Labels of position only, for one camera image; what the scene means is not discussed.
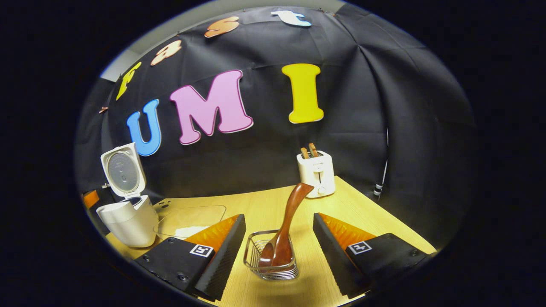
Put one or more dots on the black backdrop cloth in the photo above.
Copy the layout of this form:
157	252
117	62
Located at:
256	162

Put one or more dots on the white rice cooker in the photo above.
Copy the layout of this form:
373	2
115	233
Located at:
128	221

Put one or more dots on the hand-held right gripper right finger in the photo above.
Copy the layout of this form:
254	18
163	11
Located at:
332	256

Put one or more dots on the clear plastic container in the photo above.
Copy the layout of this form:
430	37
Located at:
192	215

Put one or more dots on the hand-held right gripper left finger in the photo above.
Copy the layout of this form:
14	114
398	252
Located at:
226	256

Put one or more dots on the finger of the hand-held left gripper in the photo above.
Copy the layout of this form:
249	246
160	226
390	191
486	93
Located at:
90	199

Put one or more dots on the brown wooden spoon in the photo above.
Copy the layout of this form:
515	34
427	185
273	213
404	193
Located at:
294	204

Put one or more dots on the toast slice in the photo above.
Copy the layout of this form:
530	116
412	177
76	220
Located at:
304	153
313	150

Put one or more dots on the white toaster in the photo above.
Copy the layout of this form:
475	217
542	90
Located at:
318	179

